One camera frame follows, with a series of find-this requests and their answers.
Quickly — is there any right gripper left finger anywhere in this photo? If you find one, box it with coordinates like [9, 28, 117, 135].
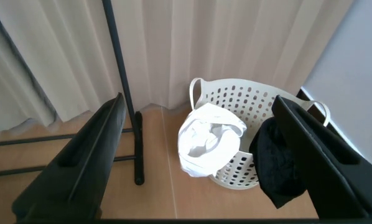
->
[11, 92, 127, 220]

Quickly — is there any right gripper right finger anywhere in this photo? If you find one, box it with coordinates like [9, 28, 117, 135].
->
[271, 95, 372, 218]

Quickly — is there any white garment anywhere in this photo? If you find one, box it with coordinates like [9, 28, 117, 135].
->
[177, 102, 248, 178]

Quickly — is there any black clothes rack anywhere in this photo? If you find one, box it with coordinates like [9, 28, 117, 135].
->
[0, 0, 146, 187]

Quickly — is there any white laundry basket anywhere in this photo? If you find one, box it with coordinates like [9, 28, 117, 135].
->
[188, 77, 332, 190]

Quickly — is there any black garment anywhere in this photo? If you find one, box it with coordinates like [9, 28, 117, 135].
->
[249, 116, 308, 209]

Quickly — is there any beige curtain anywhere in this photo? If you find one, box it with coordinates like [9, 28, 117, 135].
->
[0, 2, 60, 131]
[0, 0, 355, 123]

